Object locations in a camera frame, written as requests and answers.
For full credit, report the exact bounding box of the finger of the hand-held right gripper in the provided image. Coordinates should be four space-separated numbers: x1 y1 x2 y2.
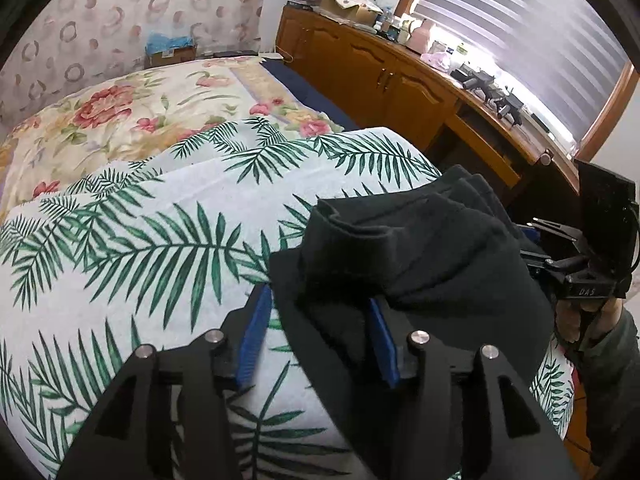
520 251 591 283
530 217 588 261

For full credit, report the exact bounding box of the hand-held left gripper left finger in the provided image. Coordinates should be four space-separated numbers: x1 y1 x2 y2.
55 285 275 480

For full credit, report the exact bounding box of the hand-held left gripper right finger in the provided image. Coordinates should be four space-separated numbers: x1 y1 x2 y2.
367 297 581 480

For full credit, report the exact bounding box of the black collared shirt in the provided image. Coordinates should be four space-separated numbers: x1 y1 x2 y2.
269 164 561 480

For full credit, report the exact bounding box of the person's right forearm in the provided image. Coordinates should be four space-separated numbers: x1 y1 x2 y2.
565 305 640 468

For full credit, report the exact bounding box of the person's right hand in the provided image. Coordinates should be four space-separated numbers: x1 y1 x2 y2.
554 295 626 358

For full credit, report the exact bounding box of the palm leaf blanket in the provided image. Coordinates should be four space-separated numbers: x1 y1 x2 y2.
0 116 576 480

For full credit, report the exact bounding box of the black gripper on cabinet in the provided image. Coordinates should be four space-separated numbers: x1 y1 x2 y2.
492 87 523 126
460 67 496 101

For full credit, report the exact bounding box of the striped window blind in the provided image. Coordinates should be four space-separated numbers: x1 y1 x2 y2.
412 0 631 146

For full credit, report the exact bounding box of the pink jug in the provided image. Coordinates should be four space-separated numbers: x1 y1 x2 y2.
407 20 436 51

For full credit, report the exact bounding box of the long wooden cabinet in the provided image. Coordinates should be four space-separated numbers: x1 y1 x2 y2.
275 5 583 211

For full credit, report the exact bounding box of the navy bed sheet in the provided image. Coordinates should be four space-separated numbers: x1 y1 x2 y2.
262 57 361 131

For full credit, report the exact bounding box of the floral bedspread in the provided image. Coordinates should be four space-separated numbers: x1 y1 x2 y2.
0 55 346 221

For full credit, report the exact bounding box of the labelled cardboard box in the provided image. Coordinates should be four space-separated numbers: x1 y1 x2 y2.
145 42 198 68

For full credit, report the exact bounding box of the open cardboard box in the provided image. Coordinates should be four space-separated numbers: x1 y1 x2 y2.
320 0 383 26

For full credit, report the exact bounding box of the circle-patterned sheer curtain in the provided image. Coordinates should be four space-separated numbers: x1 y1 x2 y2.
0 0 286 126

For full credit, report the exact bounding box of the wooden window frame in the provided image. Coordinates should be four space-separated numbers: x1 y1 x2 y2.
395 0 640 161

